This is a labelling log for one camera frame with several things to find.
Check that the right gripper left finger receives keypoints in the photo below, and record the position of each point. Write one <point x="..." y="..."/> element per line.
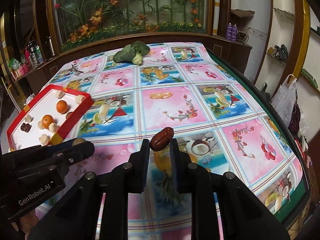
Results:
<point x="96" y="207"/>

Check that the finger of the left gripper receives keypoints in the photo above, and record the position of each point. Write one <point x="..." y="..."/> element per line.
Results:
<point x="70" y="149"/>

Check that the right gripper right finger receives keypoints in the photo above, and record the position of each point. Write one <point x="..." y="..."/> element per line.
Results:
<point x="222" y="206"/>

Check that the orange mandarin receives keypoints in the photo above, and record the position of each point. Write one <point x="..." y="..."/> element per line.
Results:
<point x="46" y="121"/>
<point x="62" y="107"/>

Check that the dark red date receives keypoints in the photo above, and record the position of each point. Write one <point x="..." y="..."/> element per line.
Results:
<point x="161" y="140"/>

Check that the left hand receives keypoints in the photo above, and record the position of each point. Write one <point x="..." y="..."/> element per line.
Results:
<point x="26" y="223"/>

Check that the red white tray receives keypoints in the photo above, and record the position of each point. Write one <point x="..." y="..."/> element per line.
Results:
<point x="44" y="103"/>

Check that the dark dates in tray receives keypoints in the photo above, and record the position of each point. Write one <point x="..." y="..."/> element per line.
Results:
<point x="25" y="127"/>

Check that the black eyeglasses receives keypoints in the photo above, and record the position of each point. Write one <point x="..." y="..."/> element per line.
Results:
<point x="75" y="70"/>

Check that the thermos flasks on shelf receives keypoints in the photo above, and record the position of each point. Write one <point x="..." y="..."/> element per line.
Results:
<point x="36" y="54"/>

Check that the green leafy vegetable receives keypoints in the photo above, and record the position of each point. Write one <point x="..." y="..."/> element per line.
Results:
<point x="133" y="53"/>

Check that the white plastic bag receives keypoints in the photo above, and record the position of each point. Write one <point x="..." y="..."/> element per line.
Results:
<point x="284" y="99"/>

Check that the colourful fruit print tablecloth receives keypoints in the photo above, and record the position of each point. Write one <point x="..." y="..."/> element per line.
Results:
<point x="216" y="120"/>

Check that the plant display glass case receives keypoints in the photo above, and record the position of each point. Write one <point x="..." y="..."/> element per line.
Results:
<point x="75" y="23"/>

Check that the purple bottles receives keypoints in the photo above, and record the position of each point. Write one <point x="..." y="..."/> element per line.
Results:
<point x="231" y="32"/>

